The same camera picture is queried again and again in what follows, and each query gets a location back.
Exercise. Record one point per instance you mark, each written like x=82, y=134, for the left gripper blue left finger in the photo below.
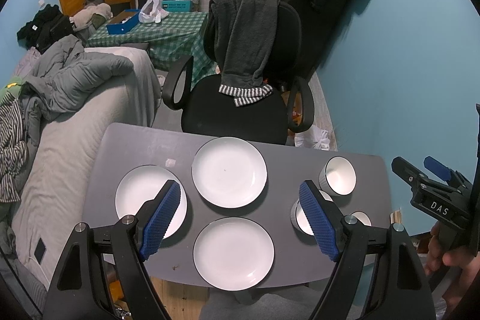
x=155, y=216

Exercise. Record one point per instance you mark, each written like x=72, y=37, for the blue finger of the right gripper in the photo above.
x=437, y=168
x=413, y=177

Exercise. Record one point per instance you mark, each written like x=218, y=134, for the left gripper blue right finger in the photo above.
x=324, y=217

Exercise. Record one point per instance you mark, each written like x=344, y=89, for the white ribbed bowl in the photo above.
x=362, y=217
x=299, y=220
x=338, y=177

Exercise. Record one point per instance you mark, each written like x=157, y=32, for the white plate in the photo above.
x=233, y=254
x=229, y=172
x=142, y=184

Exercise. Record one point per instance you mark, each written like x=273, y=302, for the person's right hand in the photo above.
x=460, y=257

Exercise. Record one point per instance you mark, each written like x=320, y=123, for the grey table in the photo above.
x=297, y=260

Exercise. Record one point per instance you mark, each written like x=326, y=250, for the white plastic bag on floor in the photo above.
x=313, y=138

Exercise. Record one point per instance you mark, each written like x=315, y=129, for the grey bed mattress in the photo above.
x=55, y=191

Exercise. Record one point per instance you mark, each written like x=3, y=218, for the black office chair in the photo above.
x=289, y=108

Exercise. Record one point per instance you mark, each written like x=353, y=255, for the striped grey white garment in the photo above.
x=14, y=151

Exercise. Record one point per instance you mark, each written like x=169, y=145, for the green checkered tablecloth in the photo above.
x=181, y=33

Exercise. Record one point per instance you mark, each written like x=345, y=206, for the blue open box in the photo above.
x=123, y=22

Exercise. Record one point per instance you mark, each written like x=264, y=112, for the white plastic bag on table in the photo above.
x=152, y=12

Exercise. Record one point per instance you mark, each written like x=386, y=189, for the dark grey hooded sweater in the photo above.
x=239, y=37

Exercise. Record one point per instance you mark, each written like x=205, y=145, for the teal storage basket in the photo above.
x=177, y=5

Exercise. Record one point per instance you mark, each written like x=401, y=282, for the black clothes pile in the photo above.
x=48, y=25

